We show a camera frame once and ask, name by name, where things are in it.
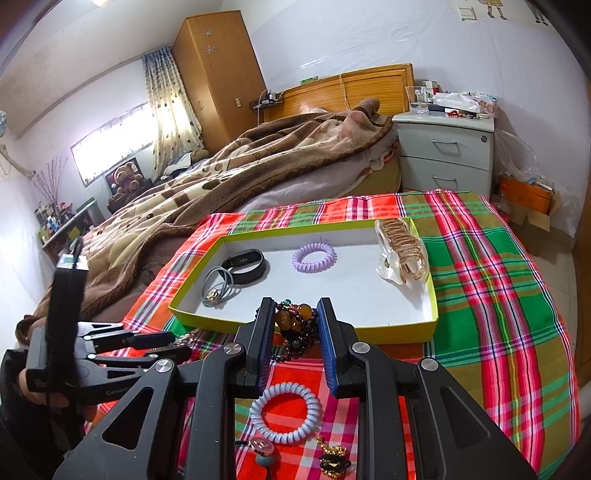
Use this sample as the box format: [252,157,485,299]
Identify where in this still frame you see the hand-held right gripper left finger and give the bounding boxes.
[53,298,276,480]

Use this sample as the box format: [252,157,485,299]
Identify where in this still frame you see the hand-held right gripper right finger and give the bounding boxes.
[316,298,539,480]

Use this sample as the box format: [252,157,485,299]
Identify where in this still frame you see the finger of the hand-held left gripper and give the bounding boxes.
[76,322,175,354]
[88,345,193,378]

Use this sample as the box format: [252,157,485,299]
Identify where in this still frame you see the dark red bead bracelet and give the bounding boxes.
[277,308,321,364]

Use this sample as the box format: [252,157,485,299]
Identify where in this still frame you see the yellow-green shallow box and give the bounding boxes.
[168,218,438,343]

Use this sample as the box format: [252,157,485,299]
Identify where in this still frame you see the black wristband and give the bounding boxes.
[221,249,269,285]

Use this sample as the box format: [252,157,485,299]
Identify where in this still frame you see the grey cord bracelet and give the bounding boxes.
[202,267,237,308]

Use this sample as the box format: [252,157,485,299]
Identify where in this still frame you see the purple coil hair tie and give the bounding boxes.
[292,242,336,272]

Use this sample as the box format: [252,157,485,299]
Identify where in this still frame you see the clear pink hair claw clip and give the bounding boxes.
[374,218,431,285]

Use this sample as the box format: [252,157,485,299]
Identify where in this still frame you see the person's left forearm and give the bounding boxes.
[0,348,86,480]

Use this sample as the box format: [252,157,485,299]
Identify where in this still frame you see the person's left hand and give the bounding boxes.
[17,371,71,411]

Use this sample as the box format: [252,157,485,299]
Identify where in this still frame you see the shelf with bottles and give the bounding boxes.
[36,198,99,251]

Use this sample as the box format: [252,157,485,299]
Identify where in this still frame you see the dry branches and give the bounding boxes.
[34,157,71,209]

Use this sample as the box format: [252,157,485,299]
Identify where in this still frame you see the brown patterned blanket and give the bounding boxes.
[14,97,399,343]

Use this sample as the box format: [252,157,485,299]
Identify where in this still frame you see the teddy bear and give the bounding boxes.
[105,158,145,198]

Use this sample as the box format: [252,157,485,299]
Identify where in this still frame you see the plaid bed sheet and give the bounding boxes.
[83,190,581,480]

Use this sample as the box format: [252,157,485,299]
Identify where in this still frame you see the window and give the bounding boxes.
[70,102,156,188]

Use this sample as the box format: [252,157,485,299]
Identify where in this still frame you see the dotted curtain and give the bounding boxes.
[141,46,204,179]

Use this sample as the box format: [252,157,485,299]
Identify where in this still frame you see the white nightstand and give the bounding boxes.
[392,113,496,198]

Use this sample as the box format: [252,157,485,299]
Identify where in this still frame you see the orange box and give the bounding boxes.
[499,178,553,216]

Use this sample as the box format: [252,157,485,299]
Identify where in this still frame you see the power strip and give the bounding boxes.
[252,89,286,110]

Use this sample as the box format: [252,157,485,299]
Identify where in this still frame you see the wooden headboard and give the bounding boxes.
[257,64,415,125]

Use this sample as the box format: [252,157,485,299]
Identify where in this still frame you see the clear drinking glass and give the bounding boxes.
[405,85,428,116]

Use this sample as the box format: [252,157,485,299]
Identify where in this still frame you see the wooden door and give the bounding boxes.
[573,175,591,385]

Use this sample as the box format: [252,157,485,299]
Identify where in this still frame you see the wooden wardrobe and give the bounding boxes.
[173,11,267,156]

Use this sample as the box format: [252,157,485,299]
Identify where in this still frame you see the clear plastic bag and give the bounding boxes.
[495,129,540,180]

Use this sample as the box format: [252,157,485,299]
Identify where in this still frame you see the tissue box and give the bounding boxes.
[431,91,502,119]

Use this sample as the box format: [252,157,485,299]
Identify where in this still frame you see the pale lavender coil hair tie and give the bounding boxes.
[250,382,323,446]

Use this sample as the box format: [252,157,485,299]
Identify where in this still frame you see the black hair tie with button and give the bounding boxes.
[235,438,280,472]

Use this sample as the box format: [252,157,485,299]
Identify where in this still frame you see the black hair tie gold ornament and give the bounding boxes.
[315,436,357,477]

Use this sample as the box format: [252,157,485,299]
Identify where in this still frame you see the wall poster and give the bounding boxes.
[457,0,555,27]

